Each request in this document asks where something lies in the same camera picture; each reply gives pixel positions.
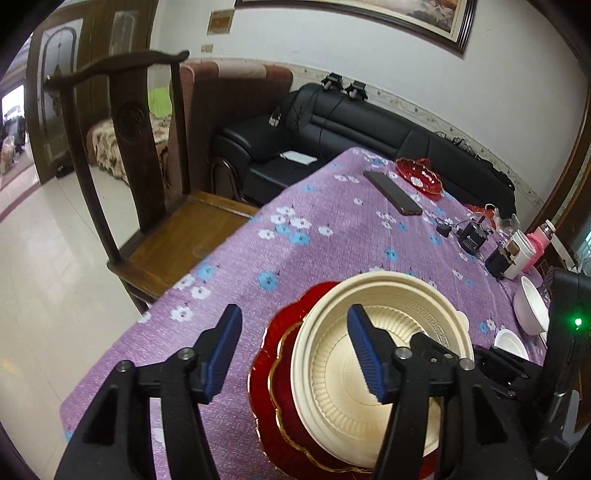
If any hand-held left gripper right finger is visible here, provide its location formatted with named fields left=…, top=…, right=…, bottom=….
left=346, top=304, right=539, bottom=480

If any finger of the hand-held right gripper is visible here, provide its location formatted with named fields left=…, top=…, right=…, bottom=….
left=473, top=346, right=546, bottom=402
left=410, top=331, right=465, bottom=370

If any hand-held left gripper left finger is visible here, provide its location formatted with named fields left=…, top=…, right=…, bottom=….
left=54, top=304, right=243, bottom=480

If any white paper bowl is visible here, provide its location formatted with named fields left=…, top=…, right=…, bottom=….
left=494, top=329, right=532, bottom=363

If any beige plastic bowl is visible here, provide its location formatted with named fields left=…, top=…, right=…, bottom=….
left=291, top=271, right=476, bottom=467

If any white ceramic bowl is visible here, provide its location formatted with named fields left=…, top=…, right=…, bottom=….
left=513, top=275, right=551, bottom=337

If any red gold-rimmed plate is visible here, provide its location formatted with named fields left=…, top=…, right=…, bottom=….
left=396, top=157, right=445, bottom=200
left=464, top=203, right=497, bottom=227
left=268, top=320, right=393, bottom=474

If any red ribbed plate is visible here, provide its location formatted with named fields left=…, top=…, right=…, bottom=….
left=248, top=281, right=444, bottom=476

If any white plastic jar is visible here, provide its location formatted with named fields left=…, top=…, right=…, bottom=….
left=504, top=230, right=536, bottom=280

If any pink water bottle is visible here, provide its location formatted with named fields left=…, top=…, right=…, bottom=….
left=526, top=220, right=557, bottom=273

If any purple floral tablecloth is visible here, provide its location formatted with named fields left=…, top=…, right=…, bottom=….
left=65, top=147, right=555, bottom=480

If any dark wooden chair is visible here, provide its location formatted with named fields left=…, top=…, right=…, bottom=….
left=43, top=50, right=262, bottom=315

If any black smartphone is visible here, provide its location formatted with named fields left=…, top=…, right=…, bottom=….
left=363, top=170, right=423, bottom=217

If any flat white device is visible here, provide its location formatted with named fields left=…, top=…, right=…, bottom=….
left=278, top=150, right=318, bottom=166

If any black leather sofa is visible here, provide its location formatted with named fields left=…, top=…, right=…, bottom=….
left=212, top=83, right=517, bottom=217

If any brown patterned blanket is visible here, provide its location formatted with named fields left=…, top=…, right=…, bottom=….
left=87, top=115, right=174, bottom=185

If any brown armchair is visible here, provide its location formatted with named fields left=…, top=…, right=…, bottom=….
left=178, top=60, right=294, bottom=208

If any green pillow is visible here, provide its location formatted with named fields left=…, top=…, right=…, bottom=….
left=148, top=87, right=174, bottom=118

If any wooden door with glass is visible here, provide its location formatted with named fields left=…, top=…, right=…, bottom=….
left=25, top=0, right=162, bottom=185

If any framed wall picture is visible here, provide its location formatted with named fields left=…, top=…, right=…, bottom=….
left=235, top=0, right=478, bottom=56

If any beige wall panel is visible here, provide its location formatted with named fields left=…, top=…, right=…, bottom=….
left=208, top=10, right=235, bottom=34

